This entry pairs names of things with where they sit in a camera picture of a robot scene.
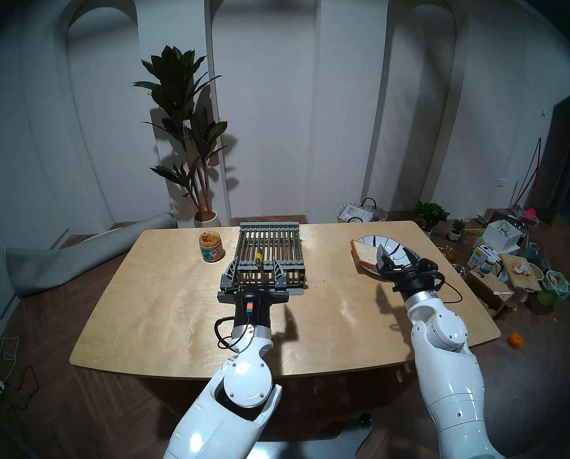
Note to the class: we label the white bread slice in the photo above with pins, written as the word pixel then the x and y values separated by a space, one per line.
pixel 364 255

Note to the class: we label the white printed carton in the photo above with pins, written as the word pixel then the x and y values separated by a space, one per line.
pixel 478 258

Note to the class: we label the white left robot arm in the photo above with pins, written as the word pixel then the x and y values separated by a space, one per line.
pixel 239 400

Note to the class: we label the open peanut butter jar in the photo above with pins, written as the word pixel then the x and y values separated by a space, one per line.
pixel 211 247

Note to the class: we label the grey slatted dish rack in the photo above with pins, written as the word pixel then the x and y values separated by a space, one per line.
pixel 270 243

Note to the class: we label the wooden cutting board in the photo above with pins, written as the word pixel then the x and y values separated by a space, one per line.
pixel 519 271

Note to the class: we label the small bushy potted plant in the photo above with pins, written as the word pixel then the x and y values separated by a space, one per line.
pixel 430 212

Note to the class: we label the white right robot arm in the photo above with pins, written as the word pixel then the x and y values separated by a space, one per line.
pixel 450 372

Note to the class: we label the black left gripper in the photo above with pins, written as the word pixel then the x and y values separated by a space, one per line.
pixel 252 314

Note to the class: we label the tall potted leafy plant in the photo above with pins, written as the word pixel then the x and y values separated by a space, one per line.
pixel 180 80

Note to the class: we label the tiny potted plant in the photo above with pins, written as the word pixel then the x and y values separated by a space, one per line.
pixel 456 229

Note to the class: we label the pale green mug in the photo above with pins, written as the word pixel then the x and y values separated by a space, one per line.
pixel 534 250

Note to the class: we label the dark wooden door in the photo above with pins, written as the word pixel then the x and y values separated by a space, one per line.
pixel 559 152

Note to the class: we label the clear glass bowl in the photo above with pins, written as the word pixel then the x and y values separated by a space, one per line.
pixel 446 252

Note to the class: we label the white square box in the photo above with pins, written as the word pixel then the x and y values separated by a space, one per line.
pixel 500 235

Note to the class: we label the orange fuzzy ball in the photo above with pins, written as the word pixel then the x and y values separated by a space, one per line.
pixel 515 340

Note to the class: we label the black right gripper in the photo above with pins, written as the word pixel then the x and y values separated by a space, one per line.
pixel 411 276

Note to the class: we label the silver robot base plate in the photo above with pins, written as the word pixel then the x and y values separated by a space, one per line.
pixel 309 446

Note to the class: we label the blue striped white bowl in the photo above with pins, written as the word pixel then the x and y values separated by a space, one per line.
pixel 368 240

